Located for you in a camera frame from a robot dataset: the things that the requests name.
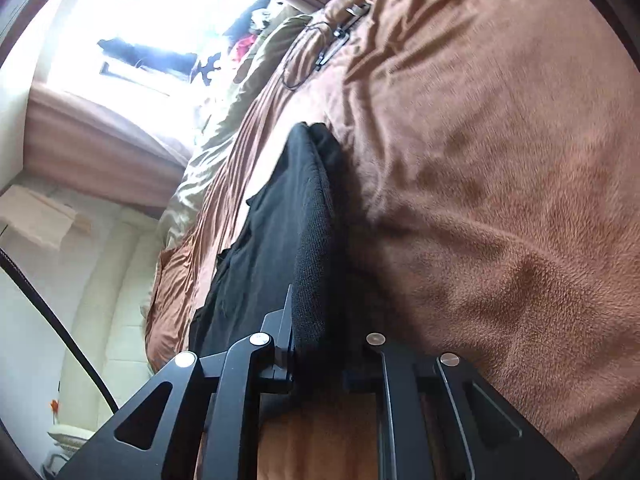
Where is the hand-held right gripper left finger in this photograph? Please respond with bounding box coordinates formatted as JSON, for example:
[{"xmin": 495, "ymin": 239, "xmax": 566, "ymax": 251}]
[{"xmin": 57, "ymin": 285, "xmax": 296, "ymax": 480}]

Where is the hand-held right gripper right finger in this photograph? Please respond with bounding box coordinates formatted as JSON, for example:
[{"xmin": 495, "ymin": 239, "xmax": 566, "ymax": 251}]
[{"xmin": 345, "ymin": 332, "xmax": 581, "ymax": 480}]

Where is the black long-sleeve shirt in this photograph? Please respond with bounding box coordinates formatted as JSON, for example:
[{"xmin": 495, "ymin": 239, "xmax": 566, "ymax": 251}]
[{"xmin": 187, "ymin": 121, "xmax": 351, "ymax": 361}]

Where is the pile of mixed clothes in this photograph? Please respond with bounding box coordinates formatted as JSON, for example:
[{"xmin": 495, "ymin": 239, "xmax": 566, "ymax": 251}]
[{"xmin": 227, "ymin": 5, "xmax": 281, "ymax": 63}]

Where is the cream padded headboard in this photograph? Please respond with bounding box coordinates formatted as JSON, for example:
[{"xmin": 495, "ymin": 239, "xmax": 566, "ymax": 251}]
[{"xmin": 45, "ymin": 210, "xmax": 166, "ymax": 466}]

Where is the beige duvet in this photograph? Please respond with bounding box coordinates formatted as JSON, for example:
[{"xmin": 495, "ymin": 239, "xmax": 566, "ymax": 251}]
[{"xmin": 155, "ymin": 15, "xmax": 311, "ymax": 256}]

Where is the orange-brown blanket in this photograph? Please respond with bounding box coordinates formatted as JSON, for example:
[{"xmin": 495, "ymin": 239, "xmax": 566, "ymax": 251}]
[{"xmin": 145, "ymin": 0, "xmax": 640, "ymax": 480}]

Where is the pink curtain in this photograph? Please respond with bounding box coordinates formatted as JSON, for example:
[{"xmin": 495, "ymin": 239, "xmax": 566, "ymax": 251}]
[{"xmin": 25, "ymin": 82, "xmax": 196, "ymax": 216}]

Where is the cream hanging cloth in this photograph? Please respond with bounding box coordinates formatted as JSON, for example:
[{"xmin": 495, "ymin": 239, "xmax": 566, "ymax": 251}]
[{"xmin": 0, "ymin": 185, "xmax": 93, "ymax": 252}]

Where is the black and white plush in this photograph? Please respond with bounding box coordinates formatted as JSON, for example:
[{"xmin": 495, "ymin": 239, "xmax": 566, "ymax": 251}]
[{"xmin": 192, "ymin": 55, "xmax": 224, "ymax": 87}]

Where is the long dark hanging garment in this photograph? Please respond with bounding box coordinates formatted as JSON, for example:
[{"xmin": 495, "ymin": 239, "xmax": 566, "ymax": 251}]
[{"xmin": 98, "ymin": 37, "xmax": 195, "ymax": 69}]

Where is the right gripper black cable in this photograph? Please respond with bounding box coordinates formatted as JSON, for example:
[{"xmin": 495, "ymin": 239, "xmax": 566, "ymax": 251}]
[{"xmin": 0, "ymin": 247, "xmax": 121, "ymax": 411}]

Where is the black earphone cable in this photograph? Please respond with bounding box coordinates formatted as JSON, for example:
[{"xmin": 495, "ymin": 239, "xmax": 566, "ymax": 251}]
[{"xmin": 280, "ymin": 20, "xmax": 342, "ymax": 92}]

